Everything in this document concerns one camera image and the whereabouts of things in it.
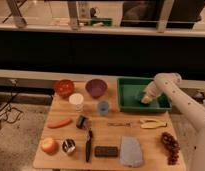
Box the red yellow apple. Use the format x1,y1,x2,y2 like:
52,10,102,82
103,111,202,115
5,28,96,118
41,137,58,154

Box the yellow banana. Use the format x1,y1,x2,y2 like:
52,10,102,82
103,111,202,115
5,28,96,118
140,119,167,129

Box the silver metal can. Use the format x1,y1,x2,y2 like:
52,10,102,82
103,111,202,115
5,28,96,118
62,139,76,155

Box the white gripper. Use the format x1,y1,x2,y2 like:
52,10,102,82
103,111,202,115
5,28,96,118
144,81,160,100

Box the purple grape bunch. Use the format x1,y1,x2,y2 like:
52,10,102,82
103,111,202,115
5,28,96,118
161,132,180,165

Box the orange carrot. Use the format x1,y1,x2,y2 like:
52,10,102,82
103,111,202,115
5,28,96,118
47,118,72,129

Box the white cup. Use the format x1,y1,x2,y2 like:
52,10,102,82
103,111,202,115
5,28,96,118
69,93,84,112

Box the grey folded cloth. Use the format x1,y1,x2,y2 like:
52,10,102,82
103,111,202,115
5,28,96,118
120,136,143,168

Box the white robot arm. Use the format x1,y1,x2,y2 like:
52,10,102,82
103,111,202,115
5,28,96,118
141,73,205,171

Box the black rectangular remote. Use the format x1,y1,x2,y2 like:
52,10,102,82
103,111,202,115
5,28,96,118
94,146,118,157

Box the black cables on floor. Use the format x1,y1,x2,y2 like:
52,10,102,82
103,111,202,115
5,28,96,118
0,79,24,133

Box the red bowl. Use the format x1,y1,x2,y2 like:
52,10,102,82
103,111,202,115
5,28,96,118
54,79,75,98

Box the purple bowl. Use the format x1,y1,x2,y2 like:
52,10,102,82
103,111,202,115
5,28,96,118
85,79,107,98

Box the blue translucent cup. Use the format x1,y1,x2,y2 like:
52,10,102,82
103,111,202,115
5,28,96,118
97,101,110,116

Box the green plastic tray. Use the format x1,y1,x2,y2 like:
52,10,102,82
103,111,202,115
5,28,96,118
117,77,172,113

